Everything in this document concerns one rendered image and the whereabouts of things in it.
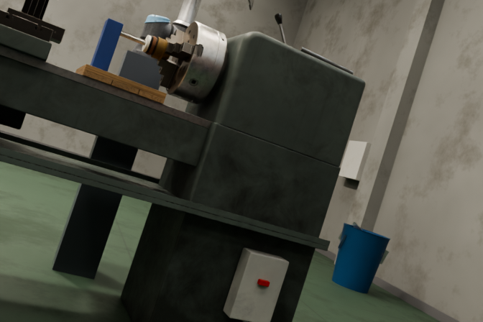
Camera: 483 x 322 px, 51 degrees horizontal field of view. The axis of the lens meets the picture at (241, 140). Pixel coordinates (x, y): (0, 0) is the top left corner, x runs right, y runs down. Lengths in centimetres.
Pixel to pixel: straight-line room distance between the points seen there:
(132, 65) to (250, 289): 120
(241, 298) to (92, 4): 798
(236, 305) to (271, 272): 18
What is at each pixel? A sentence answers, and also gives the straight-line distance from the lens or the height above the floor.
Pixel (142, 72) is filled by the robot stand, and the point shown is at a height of 102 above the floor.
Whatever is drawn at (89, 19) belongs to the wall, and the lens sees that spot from 949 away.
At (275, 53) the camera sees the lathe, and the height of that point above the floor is 120.
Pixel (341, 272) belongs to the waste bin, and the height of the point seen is 11.
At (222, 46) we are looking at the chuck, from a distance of 202.
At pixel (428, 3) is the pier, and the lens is 650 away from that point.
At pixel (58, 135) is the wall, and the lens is 936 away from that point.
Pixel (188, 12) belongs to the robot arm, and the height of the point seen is 140.
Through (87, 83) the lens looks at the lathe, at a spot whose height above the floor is 84.
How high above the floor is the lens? 73
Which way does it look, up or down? 3 degrees up
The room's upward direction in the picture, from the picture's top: 18 degrees clockwise
